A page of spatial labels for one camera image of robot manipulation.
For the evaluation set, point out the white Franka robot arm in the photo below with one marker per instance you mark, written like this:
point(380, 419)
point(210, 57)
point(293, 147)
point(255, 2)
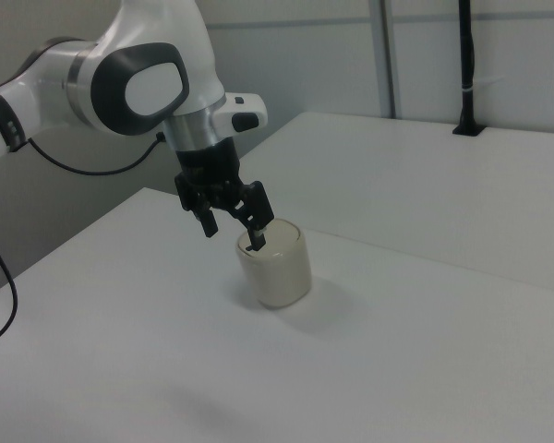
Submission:
point(152, 92)

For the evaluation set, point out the black pole with clamp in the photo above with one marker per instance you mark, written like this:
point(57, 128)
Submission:
point(466, 60)

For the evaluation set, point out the small cream trash can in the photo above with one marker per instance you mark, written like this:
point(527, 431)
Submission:
point(281, 277)

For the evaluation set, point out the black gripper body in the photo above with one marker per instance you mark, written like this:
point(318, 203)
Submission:
point(208, 166)

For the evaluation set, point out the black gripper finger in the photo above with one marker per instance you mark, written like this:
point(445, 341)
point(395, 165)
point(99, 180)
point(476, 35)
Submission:
point(257, 207)
point(207, 220)

